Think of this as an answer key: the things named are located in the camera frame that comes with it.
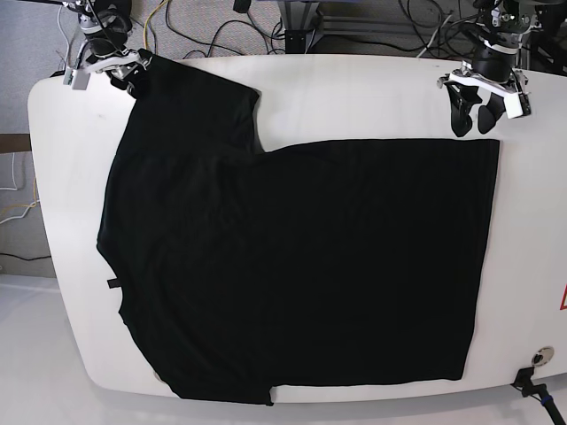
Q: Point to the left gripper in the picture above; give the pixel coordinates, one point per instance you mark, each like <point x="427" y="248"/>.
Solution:
<point x="462" y="89"/>

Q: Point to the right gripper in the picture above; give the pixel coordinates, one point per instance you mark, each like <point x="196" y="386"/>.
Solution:
<point x="123" y="66"/>

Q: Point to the black T-shirt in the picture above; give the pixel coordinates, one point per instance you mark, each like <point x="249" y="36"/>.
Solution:
<point x="335" y="263"/>

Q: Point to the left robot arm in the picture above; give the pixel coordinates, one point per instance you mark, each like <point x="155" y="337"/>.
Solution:
<point x="492" y="79"/>

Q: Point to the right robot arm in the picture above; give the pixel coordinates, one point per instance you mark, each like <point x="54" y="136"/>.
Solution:
<point x="106" y="26"/>

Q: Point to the red warning sticker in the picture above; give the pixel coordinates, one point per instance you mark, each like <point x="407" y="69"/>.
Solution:
<point x="563" y="305"/>

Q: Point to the right table grommet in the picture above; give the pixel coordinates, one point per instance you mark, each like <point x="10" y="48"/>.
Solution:
<point x="543" y="356"/>

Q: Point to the black table clamp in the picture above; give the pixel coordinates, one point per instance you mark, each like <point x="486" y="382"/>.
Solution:
<point x="524" y="384"/>

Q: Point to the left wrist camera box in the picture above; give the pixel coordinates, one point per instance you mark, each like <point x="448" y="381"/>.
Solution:
<point x="517" y="105"/>

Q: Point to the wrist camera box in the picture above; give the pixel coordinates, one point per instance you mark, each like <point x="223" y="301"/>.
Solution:
<point x="517" y="105"/>
<point x="76" y="79"/>

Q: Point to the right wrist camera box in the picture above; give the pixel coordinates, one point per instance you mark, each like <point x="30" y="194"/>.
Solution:
<point x="76" y="79"/>

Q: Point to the aluminium frame rail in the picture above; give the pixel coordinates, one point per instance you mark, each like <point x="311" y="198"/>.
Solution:
<point x="302" y="24"/>

